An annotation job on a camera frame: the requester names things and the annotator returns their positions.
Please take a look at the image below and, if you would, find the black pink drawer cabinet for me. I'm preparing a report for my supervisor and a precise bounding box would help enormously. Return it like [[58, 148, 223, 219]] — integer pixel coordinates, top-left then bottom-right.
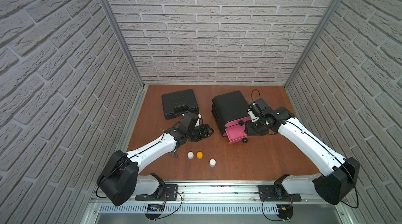
[[211, 91, 251, 143]]

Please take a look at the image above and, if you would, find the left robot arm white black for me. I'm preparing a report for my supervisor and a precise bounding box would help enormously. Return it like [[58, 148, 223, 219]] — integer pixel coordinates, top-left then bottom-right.
[[96, 112, 214, 206]]

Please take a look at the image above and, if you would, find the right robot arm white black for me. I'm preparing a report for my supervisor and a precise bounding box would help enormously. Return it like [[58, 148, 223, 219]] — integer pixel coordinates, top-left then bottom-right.
[[245, 99, 360, 205]]

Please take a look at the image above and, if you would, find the yellow paint can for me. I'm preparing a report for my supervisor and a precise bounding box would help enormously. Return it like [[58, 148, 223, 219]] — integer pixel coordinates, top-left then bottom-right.
[[196, 151, 203, 159]]

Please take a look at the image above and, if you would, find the white paint can left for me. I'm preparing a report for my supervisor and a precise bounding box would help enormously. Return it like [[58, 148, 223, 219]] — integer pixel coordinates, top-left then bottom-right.
[[187, 152, 194, 160]]

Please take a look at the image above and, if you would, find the white paint can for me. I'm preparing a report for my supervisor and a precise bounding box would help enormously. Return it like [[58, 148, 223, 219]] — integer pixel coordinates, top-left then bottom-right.
[[187, 152, 194, 160], [209, 159, 216, 167]]

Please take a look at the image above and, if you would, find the white paint can right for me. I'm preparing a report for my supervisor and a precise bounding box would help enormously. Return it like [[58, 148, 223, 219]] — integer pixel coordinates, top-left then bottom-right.
[[209, 159, 216, 167]]

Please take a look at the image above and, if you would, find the white plastic water tap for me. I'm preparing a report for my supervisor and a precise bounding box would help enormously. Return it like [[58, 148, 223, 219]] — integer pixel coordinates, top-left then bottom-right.
[[195, 115, 203, 126]]

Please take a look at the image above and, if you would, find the black plastic tool case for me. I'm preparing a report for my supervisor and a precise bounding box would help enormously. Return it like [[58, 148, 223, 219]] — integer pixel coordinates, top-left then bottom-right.
[[161, 89, 199, 119]]

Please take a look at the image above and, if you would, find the left small circuit board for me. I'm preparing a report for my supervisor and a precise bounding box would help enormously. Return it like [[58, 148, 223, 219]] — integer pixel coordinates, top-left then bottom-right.
[[145, 204, 165, 220]]

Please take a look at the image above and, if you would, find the right small connector board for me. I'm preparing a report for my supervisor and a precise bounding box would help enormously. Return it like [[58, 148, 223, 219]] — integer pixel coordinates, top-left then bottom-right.
[[276, 204, 294, 221]]

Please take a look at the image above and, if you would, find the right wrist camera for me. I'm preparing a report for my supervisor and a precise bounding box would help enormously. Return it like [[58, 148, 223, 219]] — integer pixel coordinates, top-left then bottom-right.
[[248, 98, 272, 122]]

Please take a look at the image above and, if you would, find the hammer with black handle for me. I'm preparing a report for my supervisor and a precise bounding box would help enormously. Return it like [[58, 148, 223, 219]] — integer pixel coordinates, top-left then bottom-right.
[[170, 150, 178, 158]]

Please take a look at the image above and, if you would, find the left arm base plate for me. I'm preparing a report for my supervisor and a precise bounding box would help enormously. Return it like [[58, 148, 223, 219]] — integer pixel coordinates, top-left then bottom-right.
[[135, 184, 178, 202]]

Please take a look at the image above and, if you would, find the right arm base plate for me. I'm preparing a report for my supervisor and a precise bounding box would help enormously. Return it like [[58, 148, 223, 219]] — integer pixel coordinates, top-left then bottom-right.
[[258, 184, 301, 202]]

